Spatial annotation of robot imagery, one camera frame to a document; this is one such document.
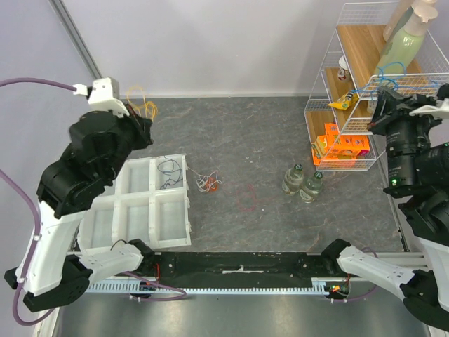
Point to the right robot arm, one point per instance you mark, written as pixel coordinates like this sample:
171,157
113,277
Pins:
418,171

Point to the green yellow snack box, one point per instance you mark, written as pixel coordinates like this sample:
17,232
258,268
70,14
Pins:
320,147

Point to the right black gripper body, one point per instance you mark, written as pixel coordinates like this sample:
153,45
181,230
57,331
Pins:
391,108

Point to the yellow snack bag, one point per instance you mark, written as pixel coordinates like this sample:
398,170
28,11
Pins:
344,102

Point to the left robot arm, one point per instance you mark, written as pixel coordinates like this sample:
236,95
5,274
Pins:
49,276

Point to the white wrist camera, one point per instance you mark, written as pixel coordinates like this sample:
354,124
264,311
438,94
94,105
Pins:
103,96
439,109

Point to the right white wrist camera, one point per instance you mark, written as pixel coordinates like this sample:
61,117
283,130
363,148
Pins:
439,109

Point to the green lotion pump bottle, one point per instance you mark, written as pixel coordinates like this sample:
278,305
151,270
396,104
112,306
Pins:
401,49

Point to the small white cup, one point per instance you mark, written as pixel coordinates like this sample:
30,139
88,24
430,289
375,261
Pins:
343,73

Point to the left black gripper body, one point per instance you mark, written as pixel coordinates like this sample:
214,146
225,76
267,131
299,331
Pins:
138,133

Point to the aluminium corner post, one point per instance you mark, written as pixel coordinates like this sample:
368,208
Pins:
76,38

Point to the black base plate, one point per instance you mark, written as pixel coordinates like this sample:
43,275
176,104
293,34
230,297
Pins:
238,270

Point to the white wire shelf rack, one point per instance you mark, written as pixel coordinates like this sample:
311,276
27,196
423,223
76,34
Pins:
358,37

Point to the left glass water bottle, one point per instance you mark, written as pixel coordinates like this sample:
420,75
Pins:
293,179

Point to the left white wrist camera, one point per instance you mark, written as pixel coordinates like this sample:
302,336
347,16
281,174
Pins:
103,96

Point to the orange snack box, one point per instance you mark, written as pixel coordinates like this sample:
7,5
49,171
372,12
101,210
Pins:
342,147

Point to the right glass water bottle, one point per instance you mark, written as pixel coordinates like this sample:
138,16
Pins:
311,187

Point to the glass water bottle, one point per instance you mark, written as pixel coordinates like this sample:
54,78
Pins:
293,179
311,187

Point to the beige pump bottle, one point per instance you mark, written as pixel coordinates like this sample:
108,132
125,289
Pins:
401,15

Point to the white compartment tray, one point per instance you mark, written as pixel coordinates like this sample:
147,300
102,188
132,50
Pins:
148,201

